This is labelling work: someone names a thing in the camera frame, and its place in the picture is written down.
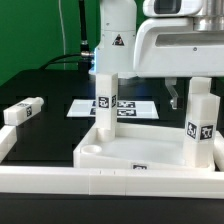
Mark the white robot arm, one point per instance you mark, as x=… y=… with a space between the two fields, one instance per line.
x=115 y=51

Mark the white U-shaped fence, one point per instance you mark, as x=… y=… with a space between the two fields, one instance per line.
x=119 y=182

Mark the white desk top tray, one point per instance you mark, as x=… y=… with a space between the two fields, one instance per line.
x=133 y=146

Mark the white marker base plate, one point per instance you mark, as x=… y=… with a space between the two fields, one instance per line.
x=125 y=109

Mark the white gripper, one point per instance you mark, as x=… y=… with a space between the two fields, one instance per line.
x=169 y=47

